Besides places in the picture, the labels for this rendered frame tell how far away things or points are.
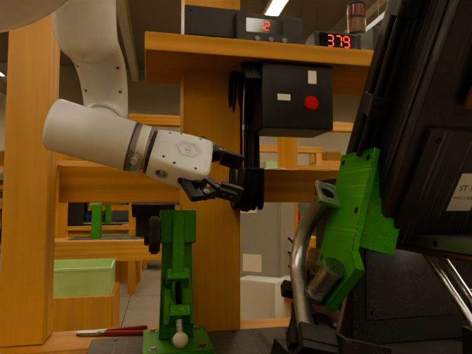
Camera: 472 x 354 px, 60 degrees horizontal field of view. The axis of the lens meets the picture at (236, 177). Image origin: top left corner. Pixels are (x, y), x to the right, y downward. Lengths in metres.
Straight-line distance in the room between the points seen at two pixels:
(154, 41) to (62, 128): 0.32
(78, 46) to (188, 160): 0.23
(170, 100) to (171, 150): 10.30
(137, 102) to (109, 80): 10.20
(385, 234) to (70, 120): 0.53
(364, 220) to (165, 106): 10.35
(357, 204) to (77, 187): 0.67
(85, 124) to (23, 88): 0.38
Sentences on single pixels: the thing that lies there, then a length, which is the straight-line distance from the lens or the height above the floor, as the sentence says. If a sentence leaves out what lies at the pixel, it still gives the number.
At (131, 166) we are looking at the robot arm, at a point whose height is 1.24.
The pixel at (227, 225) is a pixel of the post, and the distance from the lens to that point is 0.98.
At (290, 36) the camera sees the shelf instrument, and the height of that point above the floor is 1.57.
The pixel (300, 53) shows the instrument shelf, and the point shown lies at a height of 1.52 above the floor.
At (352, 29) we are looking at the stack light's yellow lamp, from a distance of 1.23.
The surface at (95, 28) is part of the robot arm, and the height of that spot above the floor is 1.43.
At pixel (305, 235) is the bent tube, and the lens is 0.79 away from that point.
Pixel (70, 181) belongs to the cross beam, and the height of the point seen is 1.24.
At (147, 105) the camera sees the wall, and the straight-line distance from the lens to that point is 10.93.
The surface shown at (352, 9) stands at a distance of 1.25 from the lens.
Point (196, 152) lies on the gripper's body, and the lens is 0.69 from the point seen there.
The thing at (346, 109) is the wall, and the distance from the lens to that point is 12.10.
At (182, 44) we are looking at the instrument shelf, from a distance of 0.91.
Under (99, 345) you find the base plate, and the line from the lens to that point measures 0.93.
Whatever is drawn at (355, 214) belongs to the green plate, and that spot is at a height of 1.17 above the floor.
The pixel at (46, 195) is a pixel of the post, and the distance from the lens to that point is 0.99.
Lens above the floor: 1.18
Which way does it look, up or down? 4 degrees up
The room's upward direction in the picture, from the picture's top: straight up
